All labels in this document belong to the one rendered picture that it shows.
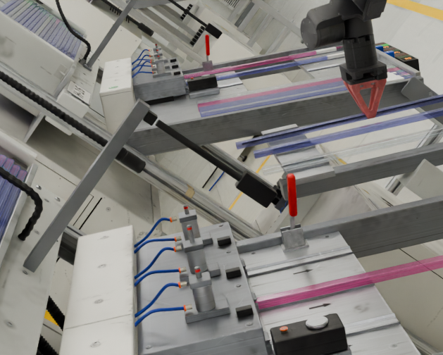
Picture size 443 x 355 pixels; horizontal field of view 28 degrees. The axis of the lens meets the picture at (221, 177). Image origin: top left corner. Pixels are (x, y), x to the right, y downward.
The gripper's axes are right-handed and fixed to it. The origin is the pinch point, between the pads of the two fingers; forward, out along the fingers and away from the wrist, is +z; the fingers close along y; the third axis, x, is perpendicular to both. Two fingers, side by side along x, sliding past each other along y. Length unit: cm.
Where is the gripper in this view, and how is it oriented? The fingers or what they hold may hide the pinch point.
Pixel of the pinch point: (369, 113)
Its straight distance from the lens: 165.7
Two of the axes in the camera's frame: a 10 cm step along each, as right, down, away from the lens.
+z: 2.0, 9.4, 2.8
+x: 9.8, -2.2, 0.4
